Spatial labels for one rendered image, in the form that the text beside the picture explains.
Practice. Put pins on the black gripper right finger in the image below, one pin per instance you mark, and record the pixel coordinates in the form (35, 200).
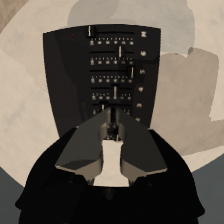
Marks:
(145, 153)

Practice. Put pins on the black lighting desk panel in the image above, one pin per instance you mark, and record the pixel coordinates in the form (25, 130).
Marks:
(82, 62)

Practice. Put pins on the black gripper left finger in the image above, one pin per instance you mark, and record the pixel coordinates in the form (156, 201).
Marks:
(78, 151)

